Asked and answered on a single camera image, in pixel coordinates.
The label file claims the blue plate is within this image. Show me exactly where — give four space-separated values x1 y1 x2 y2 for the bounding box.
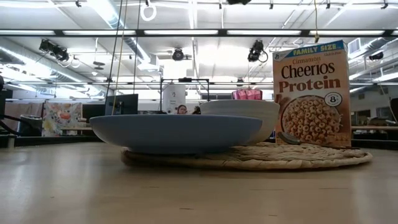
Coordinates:
89 114 264 156

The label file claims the white bowl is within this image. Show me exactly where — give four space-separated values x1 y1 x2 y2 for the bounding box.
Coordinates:
199 99 280 146

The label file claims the metal spoon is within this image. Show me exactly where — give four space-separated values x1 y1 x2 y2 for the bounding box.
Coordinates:
277 131 361 150

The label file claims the Cinnamon Cheerios cereal box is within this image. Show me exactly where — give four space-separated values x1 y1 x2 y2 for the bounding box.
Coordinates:
272 39 352 148

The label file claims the white cylindrical tank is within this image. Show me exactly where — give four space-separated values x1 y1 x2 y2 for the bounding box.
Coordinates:
162 83 187 115

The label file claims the black computer monitor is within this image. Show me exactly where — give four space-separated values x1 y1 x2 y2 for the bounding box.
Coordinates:
104 93 139 116

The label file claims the round woven placemat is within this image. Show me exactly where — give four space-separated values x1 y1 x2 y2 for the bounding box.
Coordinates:
120 141 373 171

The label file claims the black overhead light bar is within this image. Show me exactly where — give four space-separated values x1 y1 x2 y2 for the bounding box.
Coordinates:
0 29 398 37

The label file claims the dark flat screen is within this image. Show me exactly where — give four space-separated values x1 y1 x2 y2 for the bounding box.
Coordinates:
82 104 106 123

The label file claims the floral patterned cloth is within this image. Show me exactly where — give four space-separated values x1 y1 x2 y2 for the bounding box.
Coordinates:
42 101 83 137

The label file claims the gray trash bin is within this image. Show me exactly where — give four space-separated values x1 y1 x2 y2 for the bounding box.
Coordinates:
19 114 43 137

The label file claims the round black ceiling camera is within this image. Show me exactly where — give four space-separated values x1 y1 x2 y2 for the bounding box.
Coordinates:
172 48 185 62

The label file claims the black ceiling camera with cable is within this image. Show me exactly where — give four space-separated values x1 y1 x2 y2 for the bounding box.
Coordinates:
247 39 269 63

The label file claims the black hanging cable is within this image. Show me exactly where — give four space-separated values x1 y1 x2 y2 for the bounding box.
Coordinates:
133 0 141 95
105 0 124 98

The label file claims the tan hanging cord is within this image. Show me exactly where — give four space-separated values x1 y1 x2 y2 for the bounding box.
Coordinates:
111 0 129 115

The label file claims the white hanging ring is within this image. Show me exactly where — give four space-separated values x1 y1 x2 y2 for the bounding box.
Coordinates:
139 2 158 22

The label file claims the yellow hanging cable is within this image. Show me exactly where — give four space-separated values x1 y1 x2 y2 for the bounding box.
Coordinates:
313 0 320 44

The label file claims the black ceiling camera cluster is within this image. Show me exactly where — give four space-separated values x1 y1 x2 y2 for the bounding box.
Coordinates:
39 39 70 62

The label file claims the small black ceiling camera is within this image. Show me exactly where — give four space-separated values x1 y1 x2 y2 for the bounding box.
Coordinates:
368 51 385 62

